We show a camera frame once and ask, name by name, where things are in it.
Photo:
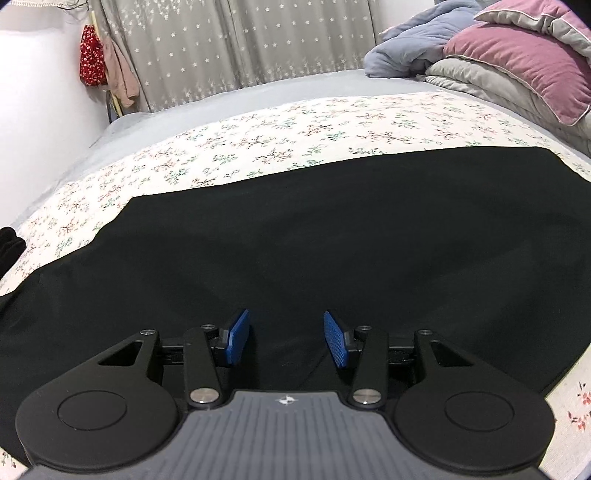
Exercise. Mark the grey quilted comforter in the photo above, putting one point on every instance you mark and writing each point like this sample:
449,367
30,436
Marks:
485,85

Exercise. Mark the floral printed bed cover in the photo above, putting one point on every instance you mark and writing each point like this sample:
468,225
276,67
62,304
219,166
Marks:
277,138

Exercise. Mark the grey star-patterned curtain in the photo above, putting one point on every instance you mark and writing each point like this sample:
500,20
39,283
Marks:
231,46

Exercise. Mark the black pants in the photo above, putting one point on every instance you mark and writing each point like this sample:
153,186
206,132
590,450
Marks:
300,240

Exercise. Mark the dark cloth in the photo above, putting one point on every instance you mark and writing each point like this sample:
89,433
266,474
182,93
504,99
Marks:
9,251

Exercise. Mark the blue blanket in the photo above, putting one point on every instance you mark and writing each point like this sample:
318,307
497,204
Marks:
406,50

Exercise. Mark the red floral hanging garment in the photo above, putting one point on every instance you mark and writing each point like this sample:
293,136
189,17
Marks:
91,57

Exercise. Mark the pink velvet pillow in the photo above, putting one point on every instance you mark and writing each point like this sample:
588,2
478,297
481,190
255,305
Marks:
517,64

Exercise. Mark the grey bed sheet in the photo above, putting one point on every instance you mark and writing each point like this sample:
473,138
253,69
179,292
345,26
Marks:
277,87

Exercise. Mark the pink and grey pillow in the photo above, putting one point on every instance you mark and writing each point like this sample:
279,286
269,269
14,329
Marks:
540,16

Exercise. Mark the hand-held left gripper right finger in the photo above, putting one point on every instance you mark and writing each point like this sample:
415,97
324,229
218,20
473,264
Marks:
337,340

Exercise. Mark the pink hanging garment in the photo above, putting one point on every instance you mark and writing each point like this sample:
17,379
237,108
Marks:
120,74

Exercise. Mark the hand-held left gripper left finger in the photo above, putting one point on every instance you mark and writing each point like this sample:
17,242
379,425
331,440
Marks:
238,334

